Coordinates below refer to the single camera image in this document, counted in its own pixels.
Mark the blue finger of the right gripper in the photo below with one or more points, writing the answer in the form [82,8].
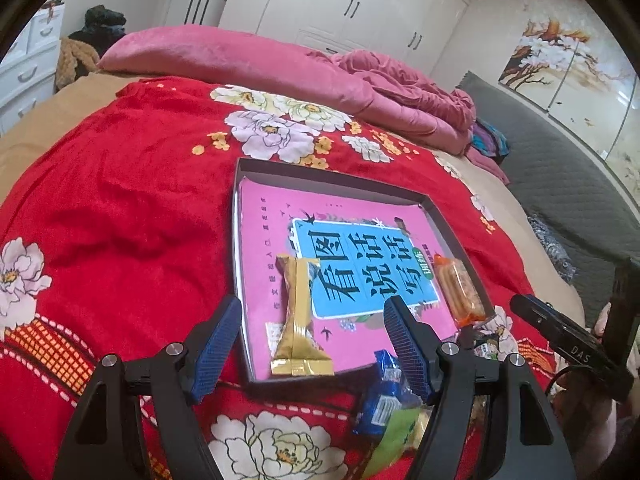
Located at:
[542,317]

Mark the blue purple clothes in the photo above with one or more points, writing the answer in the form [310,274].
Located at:
[489,141]

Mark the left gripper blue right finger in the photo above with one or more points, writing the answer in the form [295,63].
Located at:
[416,345]

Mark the white wardrobe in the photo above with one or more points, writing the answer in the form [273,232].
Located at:
[412,31]

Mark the brown fuzzy blanket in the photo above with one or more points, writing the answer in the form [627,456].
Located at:
[76,59]

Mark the pink quilt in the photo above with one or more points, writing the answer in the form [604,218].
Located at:
[371,86]

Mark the floral wall painting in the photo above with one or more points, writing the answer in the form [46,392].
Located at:
[574,70]

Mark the pink Chinese picture book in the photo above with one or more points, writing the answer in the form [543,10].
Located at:
[368,251]

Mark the blue cookie snack packet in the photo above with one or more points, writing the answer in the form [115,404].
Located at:
[389,393]

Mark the grey padded headboard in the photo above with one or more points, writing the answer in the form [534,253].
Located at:
[554,179]

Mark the black clothes pile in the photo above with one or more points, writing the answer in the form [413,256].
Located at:
[103,28]

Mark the dark shallow box tray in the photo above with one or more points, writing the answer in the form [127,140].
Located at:
[318,181]

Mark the orange cracker packet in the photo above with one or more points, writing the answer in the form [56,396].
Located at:
[460,293]

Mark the white drawer cabinet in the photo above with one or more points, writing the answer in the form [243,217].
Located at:
[28,68]

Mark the gold wafer snack packet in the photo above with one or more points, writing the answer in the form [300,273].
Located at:
[298,354]

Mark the grey patterned cloth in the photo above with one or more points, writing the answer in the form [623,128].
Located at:
[555,251]

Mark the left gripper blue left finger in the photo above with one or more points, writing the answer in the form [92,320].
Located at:
[210,343]

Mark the green egg roll packet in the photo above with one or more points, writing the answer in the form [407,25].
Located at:
[403,434]

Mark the red floral blanket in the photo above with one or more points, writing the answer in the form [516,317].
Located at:
[117,238]

